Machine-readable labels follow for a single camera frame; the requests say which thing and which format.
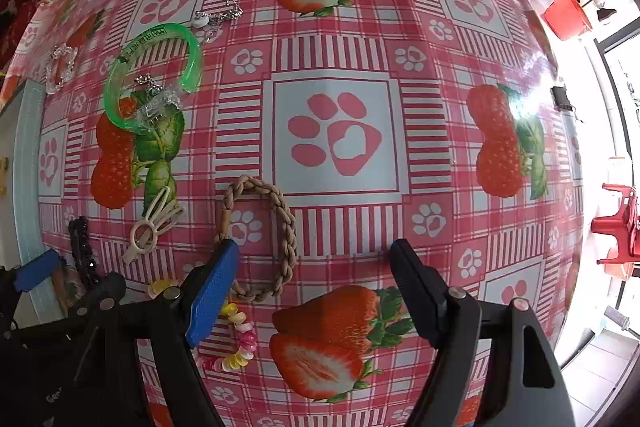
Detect green plastic bangle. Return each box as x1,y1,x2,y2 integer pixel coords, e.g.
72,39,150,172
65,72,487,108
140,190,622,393
103,23,204,131

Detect black beaded hair clip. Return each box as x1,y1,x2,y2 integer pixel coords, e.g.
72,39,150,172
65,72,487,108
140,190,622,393
67,216,101,290

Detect red plastic bucket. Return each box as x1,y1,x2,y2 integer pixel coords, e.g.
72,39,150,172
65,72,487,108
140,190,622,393
542,0,596,42

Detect beige braided hair tie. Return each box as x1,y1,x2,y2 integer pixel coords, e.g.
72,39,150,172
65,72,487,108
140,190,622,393
214,174,300,303

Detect red plastic stool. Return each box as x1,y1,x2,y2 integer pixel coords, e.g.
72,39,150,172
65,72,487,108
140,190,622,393
590,182,640,280

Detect pink strawberry print tablecloth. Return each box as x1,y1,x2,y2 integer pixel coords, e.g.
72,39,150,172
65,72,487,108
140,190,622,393
0,0,590,427

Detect small black binder clip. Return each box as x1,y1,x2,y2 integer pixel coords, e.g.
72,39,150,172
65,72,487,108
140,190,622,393
550,86,576,112

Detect silver dangle earrings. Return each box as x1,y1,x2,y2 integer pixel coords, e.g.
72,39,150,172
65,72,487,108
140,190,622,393
192,0,245,42

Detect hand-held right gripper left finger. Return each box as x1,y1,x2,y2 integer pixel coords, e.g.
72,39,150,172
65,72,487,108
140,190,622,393
69,239,241,427

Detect clear bead bracelet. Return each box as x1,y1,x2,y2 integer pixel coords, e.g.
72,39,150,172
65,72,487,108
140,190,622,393
44,45,78,95

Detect colourful spiral hair tie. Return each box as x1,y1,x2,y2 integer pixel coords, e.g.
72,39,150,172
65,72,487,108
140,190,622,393
197,299,258,373

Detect cream rabbit hair clip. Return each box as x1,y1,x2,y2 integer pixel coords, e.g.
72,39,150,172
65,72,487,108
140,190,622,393
123,187,186,265

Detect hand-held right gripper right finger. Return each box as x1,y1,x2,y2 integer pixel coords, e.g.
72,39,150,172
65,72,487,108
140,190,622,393
389,238,572,427

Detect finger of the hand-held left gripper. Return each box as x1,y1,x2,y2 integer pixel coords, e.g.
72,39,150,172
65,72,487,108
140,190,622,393
0,248,68,339

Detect clear hair claw clip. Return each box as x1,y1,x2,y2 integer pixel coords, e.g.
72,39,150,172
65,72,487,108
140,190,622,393
131,74,182,124

